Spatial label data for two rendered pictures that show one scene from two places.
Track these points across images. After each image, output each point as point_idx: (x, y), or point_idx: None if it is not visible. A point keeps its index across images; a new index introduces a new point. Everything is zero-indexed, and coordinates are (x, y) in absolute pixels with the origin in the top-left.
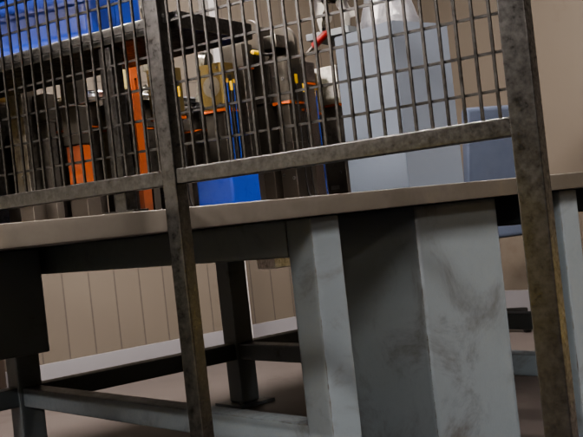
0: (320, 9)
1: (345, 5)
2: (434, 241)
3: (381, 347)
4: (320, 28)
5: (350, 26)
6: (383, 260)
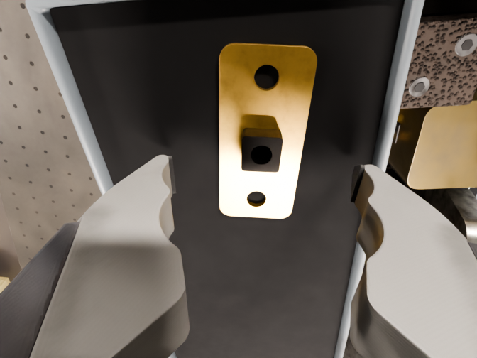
0: (430, 283)
1: (57, 239)
2: None
3: None
4: (377, 168)
5: (36, 20)
6: None
